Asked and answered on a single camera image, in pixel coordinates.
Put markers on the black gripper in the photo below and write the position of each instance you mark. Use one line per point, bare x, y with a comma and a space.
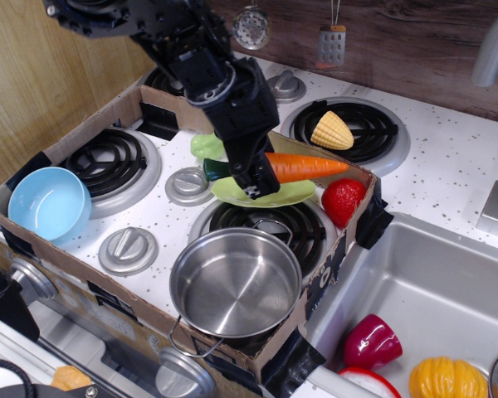
243, 111

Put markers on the orange toy carrot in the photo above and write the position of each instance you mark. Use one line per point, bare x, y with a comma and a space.
286, 166

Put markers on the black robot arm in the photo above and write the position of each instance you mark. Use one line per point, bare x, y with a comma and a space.
190, 44

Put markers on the light green plate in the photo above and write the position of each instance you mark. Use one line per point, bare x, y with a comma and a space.
291, 193

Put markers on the red rimmed white plate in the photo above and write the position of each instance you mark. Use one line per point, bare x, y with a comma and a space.
370, 381

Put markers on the light green toy vegetable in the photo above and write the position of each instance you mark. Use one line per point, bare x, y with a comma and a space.
207, 146

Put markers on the grey stove knob centre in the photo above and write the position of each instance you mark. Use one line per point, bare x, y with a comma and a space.
188, 187

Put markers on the grey stove knob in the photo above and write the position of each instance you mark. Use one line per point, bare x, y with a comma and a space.
286, 87
128, 251
188, 187

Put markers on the front right stove burner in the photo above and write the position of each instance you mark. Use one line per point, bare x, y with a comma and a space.
304, 226

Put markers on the yellow toy corn cob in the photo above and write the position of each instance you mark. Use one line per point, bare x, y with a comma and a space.
332, 132

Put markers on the red toy strawberry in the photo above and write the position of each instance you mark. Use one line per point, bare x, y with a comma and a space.
341, 199

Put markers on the grey stove knob back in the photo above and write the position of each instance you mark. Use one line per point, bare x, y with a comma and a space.
286, 87

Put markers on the stainless steel pot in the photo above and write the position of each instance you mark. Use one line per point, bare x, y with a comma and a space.
237, 285

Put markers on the front left stove burner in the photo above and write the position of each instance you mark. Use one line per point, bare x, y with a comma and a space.
119, 167

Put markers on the back left stove burner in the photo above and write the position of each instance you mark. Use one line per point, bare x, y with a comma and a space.
159, 81

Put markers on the hanging metal strainer spoon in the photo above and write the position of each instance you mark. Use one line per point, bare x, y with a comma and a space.
252, 27

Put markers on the grey stove knob front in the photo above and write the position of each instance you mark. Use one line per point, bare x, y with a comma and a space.
128, 251

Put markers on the hanging metal spatula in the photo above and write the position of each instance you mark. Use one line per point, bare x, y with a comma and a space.
332, 39

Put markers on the cardboard fence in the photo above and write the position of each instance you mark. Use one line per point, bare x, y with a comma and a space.
131, 308

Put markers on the dark red toy cup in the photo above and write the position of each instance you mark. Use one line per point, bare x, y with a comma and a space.
371, 344

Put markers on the light blue bowl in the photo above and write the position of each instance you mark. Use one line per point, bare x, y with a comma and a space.
51, 202

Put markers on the silver oven knob right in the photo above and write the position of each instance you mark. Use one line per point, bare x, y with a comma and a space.
180, 376

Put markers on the silver oven knob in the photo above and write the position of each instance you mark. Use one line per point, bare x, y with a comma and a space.
34, 284
180, 376

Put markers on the metal sink basin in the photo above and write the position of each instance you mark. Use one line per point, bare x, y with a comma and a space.
436, 289

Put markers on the silver oven knob left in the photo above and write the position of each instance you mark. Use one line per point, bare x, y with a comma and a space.
34, 284

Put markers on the yellow toy pumpkin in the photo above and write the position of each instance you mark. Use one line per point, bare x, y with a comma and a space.
444, 377

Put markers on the orange toy piece bottom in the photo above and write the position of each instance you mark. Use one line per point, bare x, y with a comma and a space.
67, 378

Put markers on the black device bottom left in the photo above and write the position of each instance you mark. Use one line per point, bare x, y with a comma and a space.
14, 311

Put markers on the grey faucet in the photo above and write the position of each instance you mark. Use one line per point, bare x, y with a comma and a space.
485, 69

